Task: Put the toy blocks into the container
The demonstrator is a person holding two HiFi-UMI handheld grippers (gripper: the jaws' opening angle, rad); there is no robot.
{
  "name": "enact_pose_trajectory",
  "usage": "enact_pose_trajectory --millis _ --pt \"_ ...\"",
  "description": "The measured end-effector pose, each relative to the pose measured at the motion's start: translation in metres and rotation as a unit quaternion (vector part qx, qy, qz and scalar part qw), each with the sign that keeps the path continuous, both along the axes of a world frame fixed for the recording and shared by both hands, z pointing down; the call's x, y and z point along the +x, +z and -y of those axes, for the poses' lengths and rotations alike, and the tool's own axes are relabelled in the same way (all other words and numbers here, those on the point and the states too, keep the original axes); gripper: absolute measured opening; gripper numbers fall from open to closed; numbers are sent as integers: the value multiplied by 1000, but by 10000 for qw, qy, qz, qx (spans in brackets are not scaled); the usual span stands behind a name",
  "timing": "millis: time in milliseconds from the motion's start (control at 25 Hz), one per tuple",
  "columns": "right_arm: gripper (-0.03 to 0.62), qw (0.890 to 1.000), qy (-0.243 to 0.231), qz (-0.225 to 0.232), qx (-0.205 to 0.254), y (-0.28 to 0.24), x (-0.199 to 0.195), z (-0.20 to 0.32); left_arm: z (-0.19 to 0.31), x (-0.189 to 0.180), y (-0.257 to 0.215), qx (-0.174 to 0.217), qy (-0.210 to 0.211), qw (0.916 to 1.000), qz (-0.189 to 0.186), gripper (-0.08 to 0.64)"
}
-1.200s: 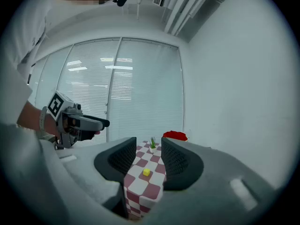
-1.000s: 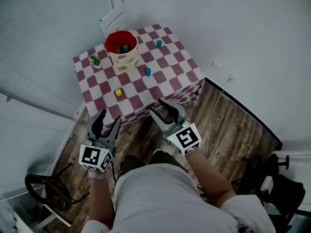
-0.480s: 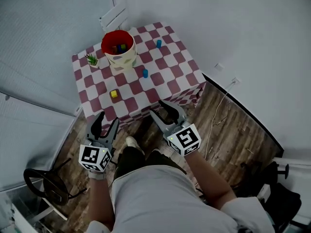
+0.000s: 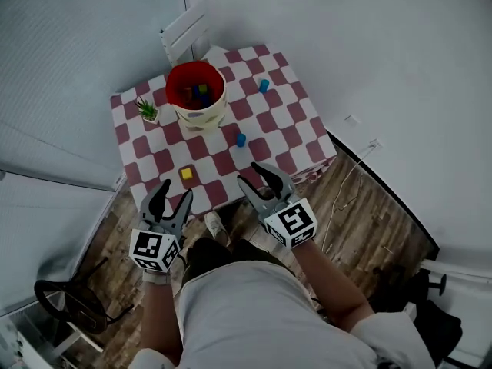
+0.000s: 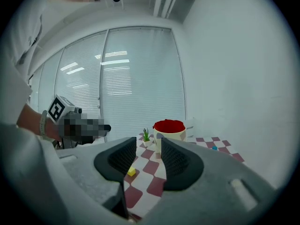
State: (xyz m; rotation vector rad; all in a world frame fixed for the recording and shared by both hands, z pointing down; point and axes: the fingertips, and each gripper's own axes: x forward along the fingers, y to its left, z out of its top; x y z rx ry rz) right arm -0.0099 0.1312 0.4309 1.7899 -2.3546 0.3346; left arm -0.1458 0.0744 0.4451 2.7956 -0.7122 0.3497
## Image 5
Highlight red and white checkered tablecloth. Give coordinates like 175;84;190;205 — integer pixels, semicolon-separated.
123;132;246;221

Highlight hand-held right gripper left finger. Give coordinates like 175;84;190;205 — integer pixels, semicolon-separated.
93;136;137;219

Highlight white window blinds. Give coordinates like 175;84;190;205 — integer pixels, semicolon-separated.
29;26;188;145

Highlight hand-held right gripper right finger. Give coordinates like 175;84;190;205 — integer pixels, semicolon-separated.
161;137;204;192

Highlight person's white shirt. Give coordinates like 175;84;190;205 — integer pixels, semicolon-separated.
0;0;113;225

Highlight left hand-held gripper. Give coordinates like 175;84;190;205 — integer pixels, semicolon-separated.
48;94;112;148

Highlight person's left hand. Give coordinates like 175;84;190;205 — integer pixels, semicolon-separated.
45;117;62;141

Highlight beige wristband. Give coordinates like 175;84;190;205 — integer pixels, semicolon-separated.
38;110;49;137

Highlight cream bucket with coloured shapes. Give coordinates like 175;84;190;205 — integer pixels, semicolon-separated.
153;125;188;159

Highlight small green potted plant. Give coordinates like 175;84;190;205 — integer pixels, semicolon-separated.
142;127;153;148

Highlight red fabric bucket liner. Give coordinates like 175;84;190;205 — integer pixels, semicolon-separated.
152;119;186;134

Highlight person's left forearm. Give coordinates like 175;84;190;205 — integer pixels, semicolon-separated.
16;103;44;135

